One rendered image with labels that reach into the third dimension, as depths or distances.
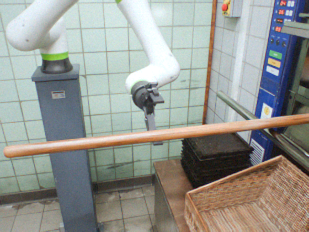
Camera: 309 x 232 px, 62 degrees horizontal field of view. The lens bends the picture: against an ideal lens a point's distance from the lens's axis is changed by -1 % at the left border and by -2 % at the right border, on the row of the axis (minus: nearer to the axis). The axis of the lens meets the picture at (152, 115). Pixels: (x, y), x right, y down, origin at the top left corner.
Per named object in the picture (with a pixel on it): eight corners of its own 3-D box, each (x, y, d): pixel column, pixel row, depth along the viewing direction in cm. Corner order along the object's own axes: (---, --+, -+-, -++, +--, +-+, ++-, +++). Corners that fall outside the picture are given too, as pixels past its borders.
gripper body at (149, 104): (155, 85, 94) (161, 94, 85) (155, 107, 97) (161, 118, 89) (134, 87, 92) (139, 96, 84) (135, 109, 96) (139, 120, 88)
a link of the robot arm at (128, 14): (117, 8, 106) (116, 2, 95) (142, -5, 105) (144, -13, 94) (158, 87, 114) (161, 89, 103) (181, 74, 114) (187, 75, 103)
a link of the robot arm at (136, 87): (128, 104, 101) (127, 81, 97) (158, 101, 103) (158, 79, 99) (130, 110, 95) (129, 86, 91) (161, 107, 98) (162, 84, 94)
